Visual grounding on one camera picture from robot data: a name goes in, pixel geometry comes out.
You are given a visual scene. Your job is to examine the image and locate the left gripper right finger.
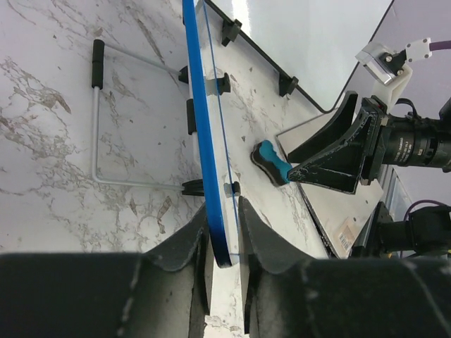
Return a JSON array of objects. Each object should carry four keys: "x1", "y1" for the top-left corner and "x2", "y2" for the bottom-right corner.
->
[{"x1": 238, "y1": 196, "x2": 310, "y2": 334}]

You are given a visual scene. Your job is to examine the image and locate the wire whiteboard stand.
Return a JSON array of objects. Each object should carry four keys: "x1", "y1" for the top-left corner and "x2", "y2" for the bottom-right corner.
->
[{"x1": 91, "y1": 38, "x2": 204, "y2": 196}]

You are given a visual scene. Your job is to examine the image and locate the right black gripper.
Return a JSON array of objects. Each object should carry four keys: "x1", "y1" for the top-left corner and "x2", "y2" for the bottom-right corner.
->
[{"x1": 287, "y1": 91, "x2": 450, "y2": 193}]

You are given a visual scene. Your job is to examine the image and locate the grey flat tablet board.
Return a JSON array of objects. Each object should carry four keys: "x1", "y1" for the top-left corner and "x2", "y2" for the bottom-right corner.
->
[{"x1": 276, "y1": 114, "x2": 383, "y2": 259}]

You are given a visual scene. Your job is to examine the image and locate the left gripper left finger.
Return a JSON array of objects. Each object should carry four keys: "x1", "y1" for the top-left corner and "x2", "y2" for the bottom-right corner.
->
[{"x1": 144, "y1": 204, "x2": 214, "y2": 315}]

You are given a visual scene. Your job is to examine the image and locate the black framed large whiteboard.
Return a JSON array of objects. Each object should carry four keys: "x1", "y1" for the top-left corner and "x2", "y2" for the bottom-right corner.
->
[{"x1": 208, "y1": 0, "x2": 393, "y2": 113}]

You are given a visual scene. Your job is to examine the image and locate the blue whiteboard eraser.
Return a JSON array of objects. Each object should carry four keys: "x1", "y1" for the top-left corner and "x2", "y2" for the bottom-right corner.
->
[{"x1": 250, "y1": 140, "x2": 292, "y2": 187}]

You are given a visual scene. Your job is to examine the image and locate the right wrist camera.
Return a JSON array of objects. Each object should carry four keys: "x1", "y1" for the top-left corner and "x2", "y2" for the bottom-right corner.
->
[{"x1": 356, "y1": 37, "x2": 432, "y2": 112}]

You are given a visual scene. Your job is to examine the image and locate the blue framed small whiteboard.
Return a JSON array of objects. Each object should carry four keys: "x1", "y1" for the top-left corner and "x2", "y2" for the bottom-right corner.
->
[{"x1": 183, "y1": 1, "x2": 240, "y2": 268}]

